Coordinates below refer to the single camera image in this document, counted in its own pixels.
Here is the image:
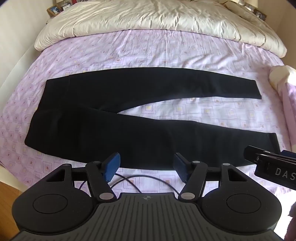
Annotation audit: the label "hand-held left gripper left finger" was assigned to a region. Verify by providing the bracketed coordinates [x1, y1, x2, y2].
[44, 152, 121, 203]

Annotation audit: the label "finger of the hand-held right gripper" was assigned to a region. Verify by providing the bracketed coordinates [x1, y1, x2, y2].
[244, 146, 296, 165]

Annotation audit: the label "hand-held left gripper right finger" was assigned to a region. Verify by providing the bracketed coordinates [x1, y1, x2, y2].
[173, 153, 251, 202]

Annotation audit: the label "black pants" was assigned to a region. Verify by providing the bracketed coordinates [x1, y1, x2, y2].
[24, 67, 281, 171]

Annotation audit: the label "person's right forearm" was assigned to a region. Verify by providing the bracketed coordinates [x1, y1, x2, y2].
[284, 202, 296, 241]

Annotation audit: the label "cream pillow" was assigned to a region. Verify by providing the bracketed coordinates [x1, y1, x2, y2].
[269, 65, 296, 139]

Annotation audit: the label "purple patterned bed sheet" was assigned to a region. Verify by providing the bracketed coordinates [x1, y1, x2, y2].
[0, 29, 296, 202]

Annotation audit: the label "cream duvet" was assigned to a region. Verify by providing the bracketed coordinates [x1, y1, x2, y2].
[34, 0, 287, 58]

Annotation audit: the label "black cable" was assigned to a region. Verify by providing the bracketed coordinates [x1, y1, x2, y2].
[75, 174, 181, 196]

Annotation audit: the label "small picture frame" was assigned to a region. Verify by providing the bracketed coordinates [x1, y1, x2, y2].
[47, 5, 63, 17]
[253, 9, 267, 22]

